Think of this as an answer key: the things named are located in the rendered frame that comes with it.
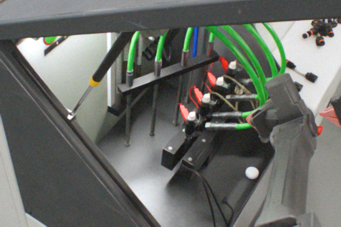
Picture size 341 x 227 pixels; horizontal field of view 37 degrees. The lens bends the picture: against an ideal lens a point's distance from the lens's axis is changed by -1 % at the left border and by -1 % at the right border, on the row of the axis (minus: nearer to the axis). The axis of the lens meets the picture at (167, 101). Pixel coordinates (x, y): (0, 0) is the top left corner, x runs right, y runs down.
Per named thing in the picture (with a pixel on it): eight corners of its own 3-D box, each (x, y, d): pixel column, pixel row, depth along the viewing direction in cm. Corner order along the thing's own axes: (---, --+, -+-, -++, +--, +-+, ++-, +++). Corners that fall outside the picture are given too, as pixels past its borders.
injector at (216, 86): (217, 137, 158) (228, 90, 142) (203, 129, 159) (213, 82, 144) (221, 131, 159) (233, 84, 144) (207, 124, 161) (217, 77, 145)
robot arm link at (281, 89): (276, 154, 100) (317, 139, 96) (250, 104, 98) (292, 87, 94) (280, 129, 111) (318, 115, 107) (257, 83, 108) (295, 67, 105)
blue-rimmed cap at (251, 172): (254, 181, 155) (255, 179, 154) (243, 176, 156) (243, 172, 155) (260, 172, 157) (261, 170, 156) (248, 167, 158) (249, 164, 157)
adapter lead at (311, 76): (317, 80, 166) (318, 75, 164) (313, 83, 164) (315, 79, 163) (285, 61, 171) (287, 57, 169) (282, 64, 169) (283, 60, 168)
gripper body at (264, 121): (247, 119, 113) (265, 120, 106) (279, 94, 116) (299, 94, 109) (261, 143, 114) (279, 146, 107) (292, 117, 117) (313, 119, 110)
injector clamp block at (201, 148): (187, 194, 150) (193, 164, 139) (159, 178, 153) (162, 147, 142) (238, 122, 170) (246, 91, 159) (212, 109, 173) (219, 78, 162)
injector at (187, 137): (191, 172, 148) (201, 126, 133) (177, 164, 150) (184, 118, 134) (196, 165, 150) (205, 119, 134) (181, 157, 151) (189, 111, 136)
